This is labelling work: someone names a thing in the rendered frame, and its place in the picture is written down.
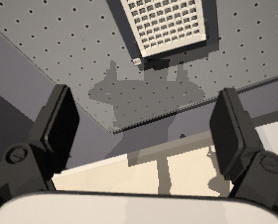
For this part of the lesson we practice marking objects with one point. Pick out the white well plate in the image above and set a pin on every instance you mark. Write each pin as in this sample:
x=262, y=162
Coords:
x=140, y=12

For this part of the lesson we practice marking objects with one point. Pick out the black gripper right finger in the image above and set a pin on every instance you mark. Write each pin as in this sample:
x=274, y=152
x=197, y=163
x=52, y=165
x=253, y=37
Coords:
x=241, y=158

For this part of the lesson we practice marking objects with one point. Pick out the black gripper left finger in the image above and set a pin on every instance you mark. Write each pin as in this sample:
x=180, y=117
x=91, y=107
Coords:
x=29, y=166

